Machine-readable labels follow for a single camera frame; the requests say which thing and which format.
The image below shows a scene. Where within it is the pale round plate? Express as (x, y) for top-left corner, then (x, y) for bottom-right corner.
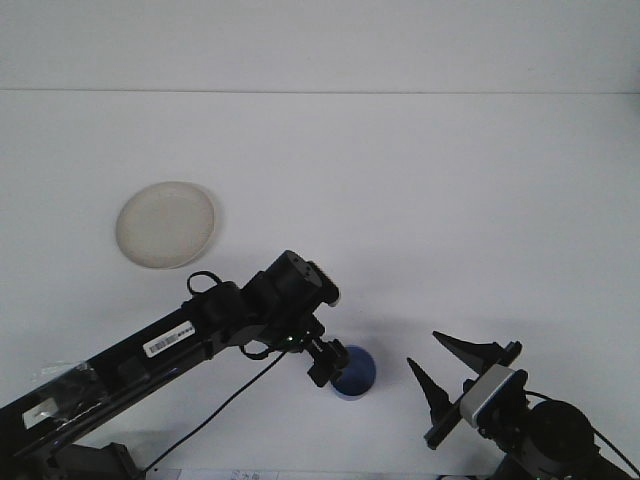
(115, 180), (219, 270)

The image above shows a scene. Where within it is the short looped black cable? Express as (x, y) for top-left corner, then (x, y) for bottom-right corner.
(186, 271), (226, 297)

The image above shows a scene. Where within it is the pale blue cup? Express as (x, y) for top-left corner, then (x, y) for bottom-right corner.
(332, 344), (378, 402)

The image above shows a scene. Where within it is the thin black cable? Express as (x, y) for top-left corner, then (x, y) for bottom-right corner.
(524, 389), (640, 476)
(143, 342), (307, 474)

